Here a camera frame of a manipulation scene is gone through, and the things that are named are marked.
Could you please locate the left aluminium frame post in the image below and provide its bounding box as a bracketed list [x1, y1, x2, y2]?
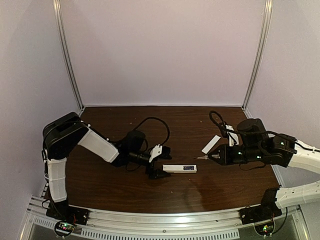
[52, 0, 85, 111]

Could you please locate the right aluminium frame post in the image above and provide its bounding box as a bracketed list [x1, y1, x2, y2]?
[242, 0, 274, 111]

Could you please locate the purple battery left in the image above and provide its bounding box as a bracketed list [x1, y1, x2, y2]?
[183, 165, 196, 169]

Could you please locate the aluminium front rail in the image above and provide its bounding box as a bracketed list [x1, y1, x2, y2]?
[18, 196, 311, 240]

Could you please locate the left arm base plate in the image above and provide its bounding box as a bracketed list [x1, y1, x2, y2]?
[46, 204, 90, 226]

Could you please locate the clear handle small screwdriver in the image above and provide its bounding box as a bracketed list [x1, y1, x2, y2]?
[194, 154, 220, 160]

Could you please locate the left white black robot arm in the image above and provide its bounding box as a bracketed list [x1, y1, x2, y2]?
[41, 112, 172, 224]

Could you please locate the black camera cable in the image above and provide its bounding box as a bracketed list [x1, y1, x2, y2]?
[132, 117, 171, 148]
[208, 110, 296, 146]

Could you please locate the white remote back cover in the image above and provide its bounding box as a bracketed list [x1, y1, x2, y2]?
[201, 135, 221, 154]

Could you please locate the purple battery right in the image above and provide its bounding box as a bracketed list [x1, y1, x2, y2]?
[183, 168, 197, 172]

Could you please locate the purple battery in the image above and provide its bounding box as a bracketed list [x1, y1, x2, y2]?
[183, 168, 197, 172]
[183, 165, 196, 169]

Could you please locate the white remote control body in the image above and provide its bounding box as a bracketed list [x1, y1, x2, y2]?
[162, 164, 198, 174]

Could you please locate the perforated white cable duct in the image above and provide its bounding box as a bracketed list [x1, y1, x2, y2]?
[28, 217, 240, 240]

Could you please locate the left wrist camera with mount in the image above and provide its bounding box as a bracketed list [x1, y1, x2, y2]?
[148, 144, 163, 163]

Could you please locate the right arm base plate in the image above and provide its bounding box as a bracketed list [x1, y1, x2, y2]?
[239, 205, 282, 225]

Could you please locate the right black camera cable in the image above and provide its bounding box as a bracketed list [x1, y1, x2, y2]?
[208, 110, 296, 146]

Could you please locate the aluminium frame post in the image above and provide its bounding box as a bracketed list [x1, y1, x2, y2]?
[242, 0, 274, 111]
[52, 0, 85, 111]

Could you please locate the left black camera cable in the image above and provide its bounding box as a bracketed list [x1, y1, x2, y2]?
[132, 117, 171, 148]

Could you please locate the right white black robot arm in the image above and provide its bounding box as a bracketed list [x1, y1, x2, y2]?
[208, 118, 320, 215]

